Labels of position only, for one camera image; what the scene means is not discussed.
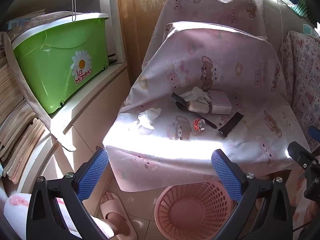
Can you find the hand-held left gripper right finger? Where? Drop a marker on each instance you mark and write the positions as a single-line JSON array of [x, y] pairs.
[[226, 175]]

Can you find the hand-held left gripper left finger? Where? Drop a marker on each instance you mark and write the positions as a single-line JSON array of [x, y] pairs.
[[92, 172]]

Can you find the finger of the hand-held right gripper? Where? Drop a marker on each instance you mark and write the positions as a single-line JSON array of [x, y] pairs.
[[314, 133], [301, 156]]

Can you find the pink plastic mesh basket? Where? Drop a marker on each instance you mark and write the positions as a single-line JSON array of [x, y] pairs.
[[195, 210]]

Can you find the black case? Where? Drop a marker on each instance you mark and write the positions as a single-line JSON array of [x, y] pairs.
[[231, 123]]

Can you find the white tissue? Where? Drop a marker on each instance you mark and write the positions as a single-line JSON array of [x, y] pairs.
[[195, 94], [147, 117]]

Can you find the pink slipper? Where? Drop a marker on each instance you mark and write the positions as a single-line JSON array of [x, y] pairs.
[[113, 207]]

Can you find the black pen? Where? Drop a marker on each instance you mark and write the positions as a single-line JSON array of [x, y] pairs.
[[205, 120]]

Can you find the patterned pink cushion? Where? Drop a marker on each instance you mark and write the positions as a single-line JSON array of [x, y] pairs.
[[302, 75]]

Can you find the white cabinet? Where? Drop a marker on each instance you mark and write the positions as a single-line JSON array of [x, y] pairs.
[[100, 105]]

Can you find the pale blue card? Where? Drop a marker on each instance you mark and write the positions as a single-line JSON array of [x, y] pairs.
[[307, 28]]

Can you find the green plastic storage bin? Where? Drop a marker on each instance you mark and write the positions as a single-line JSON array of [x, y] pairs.
[[50, 62]]

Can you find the pink bear print cloth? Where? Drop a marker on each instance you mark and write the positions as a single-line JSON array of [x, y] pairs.
[[225, 55]]

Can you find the green checked cloth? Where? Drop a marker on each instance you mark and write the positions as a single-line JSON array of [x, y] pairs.
[[303, 10]]

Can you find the white bin lid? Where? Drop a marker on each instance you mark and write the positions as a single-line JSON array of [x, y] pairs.
[[75, 20]]

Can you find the wooden door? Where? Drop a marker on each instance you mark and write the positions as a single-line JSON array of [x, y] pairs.
[[140, 10]]

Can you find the white shelf frame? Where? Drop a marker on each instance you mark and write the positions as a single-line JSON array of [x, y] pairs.
[[107, 0]]

